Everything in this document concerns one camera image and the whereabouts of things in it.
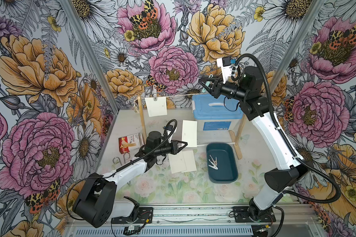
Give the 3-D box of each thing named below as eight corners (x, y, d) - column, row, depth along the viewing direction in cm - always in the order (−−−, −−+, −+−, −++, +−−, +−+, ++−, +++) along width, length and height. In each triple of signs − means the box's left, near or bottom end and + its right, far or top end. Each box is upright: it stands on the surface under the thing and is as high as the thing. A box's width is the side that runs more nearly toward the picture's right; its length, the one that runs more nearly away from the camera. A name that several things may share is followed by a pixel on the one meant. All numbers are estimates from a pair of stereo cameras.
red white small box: (121, 154, 98) (118, 151, 94) (120, 141, 105) (118, 137, 101) (145, 149, 101) (144, 145, 97) (143, 136, 107) (142, 132, 104)
